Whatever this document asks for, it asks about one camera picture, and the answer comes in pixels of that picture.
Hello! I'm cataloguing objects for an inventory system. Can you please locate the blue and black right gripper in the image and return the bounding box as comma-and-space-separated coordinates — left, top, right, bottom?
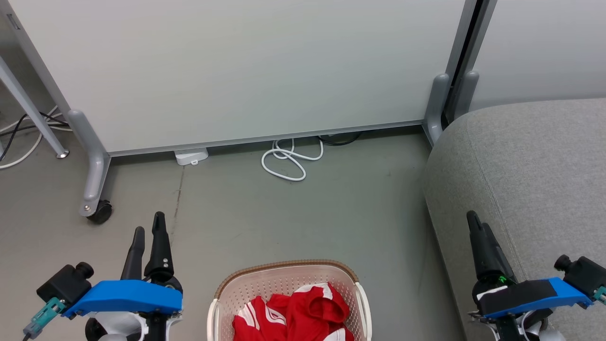
466, 210, 594, 332

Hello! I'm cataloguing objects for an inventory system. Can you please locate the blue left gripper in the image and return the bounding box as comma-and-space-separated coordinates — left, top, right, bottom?
64, 211, 184, 327

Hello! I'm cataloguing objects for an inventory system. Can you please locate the red white garment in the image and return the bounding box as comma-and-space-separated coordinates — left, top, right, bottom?
232, 282, 355, 341

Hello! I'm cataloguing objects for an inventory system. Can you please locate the grey fabric sofa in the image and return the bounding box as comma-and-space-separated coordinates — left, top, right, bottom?
423, 98, 606, 341

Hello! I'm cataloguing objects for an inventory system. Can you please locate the black caster wheel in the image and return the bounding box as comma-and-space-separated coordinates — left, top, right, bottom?
88, 199, 114, 225

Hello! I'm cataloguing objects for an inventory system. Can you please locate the grey panel foot with caster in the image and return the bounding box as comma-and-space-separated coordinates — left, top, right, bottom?
68, 109, 112, 218

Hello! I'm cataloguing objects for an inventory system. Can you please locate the white power adapter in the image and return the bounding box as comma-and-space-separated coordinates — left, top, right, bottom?
174, 148, 209, 167

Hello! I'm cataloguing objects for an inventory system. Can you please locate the white plastic laundry basket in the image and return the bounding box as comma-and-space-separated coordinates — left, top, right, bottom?
207, 259, 373, 341

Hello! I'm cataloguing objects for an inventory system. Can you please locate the grey metal table leg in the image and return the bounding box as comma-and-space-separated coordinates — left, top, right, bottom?
0, 54, 71, 160

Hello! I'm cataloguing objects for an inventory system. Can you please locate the wide white partition panel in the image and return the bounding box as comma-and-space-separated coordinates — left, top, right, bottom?
5, 0, 479, 157

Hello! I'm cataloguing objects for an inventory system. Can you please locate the narrow white partition panel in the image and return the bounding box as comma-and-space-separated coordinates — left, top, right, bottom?
462, 0, 606, 114

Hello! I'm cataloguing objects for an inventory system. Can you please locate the teal left camera connector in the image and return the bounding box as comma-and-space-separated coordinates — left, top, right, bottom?
22, 297, 67, 340

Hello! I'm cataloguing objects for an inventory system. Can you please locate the coiled white cable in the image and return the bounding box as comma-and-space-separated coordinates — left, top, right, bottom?
261, 137, 325, 182

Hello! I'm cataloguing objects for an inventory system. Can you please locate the thin black floor cable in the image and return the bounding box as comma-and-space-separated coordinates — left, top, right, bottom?
0, 111, 70, 150

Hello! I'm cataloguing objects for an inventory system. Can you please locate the black cable under panel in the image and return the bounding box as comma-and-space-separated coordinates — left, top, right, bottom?
318, 131, 363, 146

